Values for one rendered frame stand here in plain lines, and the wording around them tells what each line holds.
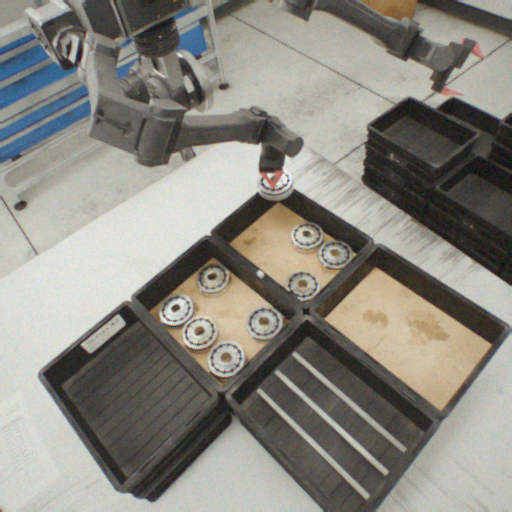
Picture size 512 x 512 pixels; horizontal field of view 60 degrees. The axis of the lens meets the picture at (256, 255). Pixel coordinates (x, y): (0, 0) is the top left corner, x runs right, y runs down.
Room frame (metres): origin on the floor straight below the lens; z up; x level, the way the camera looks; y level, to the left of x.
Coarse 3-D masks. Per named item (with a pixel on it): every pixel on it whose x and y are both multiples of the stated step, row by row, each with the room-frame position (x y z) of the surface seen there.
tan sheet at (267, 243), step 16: (272, 208) 0.98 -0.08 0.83; (256, 224) 0.93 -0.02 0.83; (272, 224) 0.91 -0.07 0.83; (288, 224) 0.90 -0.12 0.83; (240, 240) 0.88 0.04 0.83; (256, 240) 0.86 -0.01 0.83; (272, 240) 0.85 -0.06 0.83; (288, 240) 0.84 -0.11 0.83; (256, 256) 0.80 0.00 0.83; (272, 256) 0.79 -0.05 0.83; (288, 256) 0.78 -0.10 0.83; (304, 256) 0.76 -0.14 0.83; (272, 272) 0.73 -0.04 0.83; (288, 272) 0.72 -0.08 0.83; (320, 272) 0.69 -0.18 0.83
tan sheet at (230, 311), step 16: (176, 288) 0.74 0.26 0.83; (192, 288) 0.73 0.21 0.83; (240, 288) 0.70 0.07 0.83; (160, 304) 0.70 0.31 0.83; (208, 304) 0.67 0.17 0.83; (224, 304) 0.66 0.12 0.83; (240, 304) 0.64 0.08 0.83; (256, 304) 0.63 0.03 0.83; (224, 320) 0.60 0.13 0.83; (240, 320) 0.59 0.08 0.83; (288, 320) 0.56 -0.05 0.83; (176, 336) 0.58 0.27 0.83; (224, 336) 0.55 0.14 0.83; (240, 336) 0.54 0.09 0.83; (192, 352) 0.53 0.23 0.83; (208, 352) 0.52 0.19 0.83; (256, 352) 0.49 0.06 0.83; (208, 368) 0.47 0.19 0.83
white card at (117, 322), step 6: (114, 318) 0.63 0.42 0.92; (120, 318) 0.64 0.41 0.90; (108, 324) 0.62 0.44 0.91; (114, 324) 0.63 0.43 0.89; (120, 324) 0.64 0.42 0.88; (102, 330) 0.61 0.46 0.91; (108, 330) 0.62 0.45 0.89; (114, 330) 0.62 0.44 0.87; (96, 336) 0.60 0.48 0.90; (102, 336) 0.60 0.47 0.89; (108, 336) 0.61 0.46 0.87; (84, 342) 0.58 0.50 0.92; (90, 342) 0.58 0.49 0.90; (96, 342) 0.59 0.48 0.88; (102, 342) 0.60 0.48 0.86; (90, 348) 0.58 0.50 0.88; (96, 348) 0.58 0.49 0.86
